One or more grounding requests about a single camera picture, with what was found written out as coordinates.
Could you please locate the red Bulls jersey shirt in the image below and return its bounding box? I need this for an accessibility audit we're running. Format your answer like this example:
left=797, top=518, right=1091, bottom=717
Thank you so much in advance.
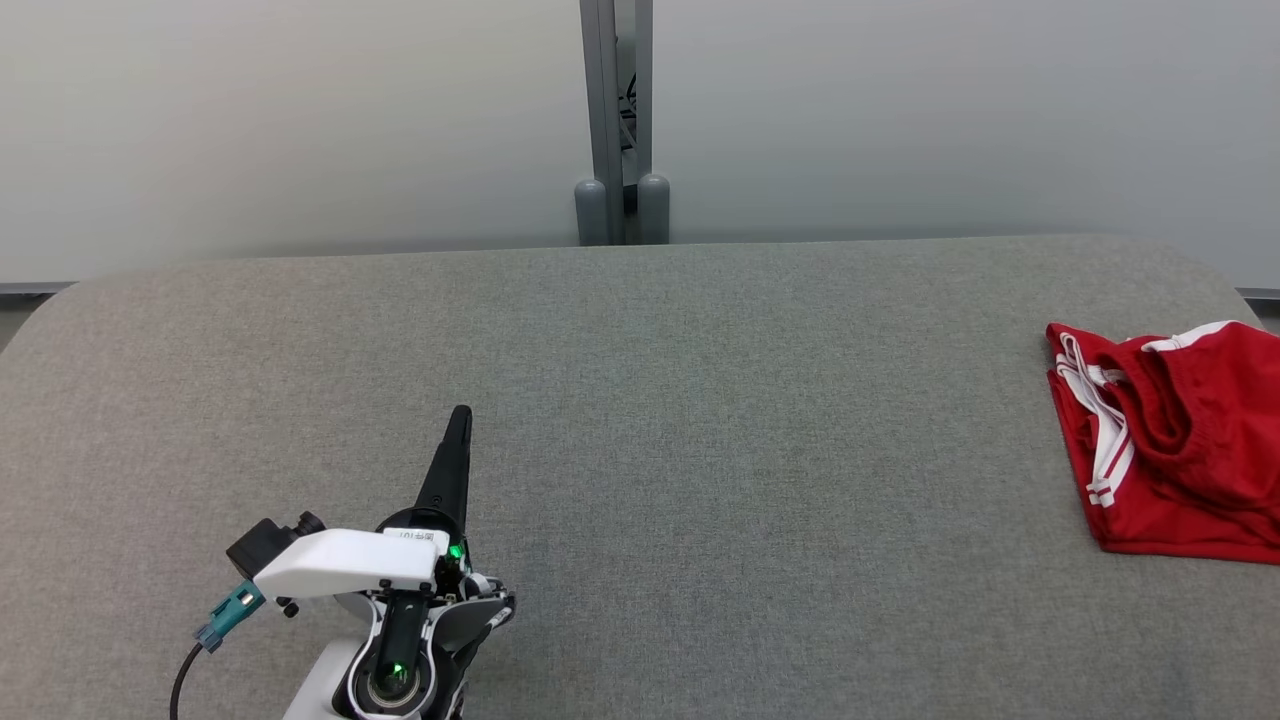
left=1046, top=322, right=1280, bottom=566

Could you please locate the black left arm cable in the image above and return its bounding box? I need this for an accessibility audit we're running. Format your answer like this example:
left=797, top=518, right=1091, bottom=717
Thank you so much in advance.
left=170, top=643, right=207, bottom=720

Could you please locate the grey cylindrical post foot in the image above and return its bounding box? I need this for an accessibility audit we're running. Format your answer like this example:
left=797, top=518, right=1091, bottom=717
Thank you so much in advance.
left=637, top=174, right=672, bottom=246
left=574, top=178, right=610, bottom=247

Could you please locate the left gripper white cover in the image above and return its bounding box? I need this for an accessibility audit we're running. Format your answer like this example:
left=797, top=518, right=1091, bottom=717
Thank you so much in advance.
left=252, top=405, right=519, bottom=657

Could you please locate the grey metal frame post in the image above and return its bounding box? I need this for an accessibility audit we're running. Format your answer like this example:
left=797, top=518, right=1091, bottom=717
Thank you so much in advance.
left=579, top=0, right=655, bottom=246

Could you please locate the teal left cable connector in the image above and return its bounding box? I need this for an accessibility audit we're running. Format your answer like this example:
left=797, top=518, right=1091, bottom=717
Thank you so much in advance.
left=195, top=580, right=267, bottom=653

